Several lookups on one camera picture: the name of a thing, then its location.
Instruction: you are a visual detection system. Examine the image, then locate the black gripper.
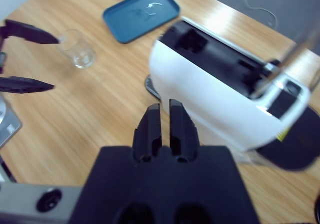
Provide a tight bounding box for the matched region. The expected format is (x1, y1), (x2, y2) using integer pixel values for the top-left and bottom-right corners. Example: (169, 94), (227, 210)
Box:
(0, 18), (61, 95)

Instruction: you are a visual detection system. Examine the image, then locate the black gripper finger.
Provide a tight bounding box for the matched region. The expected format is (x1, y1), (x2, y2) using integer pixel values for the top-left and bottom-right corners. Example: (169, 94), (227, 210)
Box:
(132, 103), (163, 163)
(168, 98), (200, 163)

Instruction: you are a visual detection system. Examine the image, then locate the white capsule coffee machine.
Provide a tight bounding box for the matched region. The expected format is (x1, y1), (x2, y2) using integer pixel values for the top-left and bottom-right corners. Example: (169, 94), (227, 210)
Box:
(143, 16), (320, 171)

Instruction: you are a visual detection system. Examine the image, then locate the clear glass cup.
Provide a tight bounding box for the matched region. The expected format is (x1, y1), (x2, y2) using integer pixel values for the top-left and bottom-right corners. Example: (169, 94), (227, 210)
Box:
(56, 28), (97, 69)

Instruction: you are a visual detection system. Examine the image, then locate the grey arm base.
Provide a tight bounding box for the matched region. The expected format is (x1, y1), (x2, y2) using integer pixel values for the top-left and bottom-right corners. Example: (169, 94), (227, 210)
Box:
(0, 95), (23, 150)

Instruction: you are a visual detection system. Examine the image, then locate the teal plastic tray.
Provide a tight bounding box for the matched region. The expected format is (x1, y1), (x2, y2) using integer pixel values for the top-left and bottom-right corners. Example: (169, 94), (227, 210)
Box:
(102, 0), (181, 44)

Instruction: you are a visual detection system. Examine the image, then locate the thin white cable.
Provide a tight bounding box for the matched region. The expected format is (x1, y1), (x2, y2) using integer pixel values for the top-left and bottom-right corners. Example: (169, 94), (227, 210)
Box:
(229, 0), (278, 27)

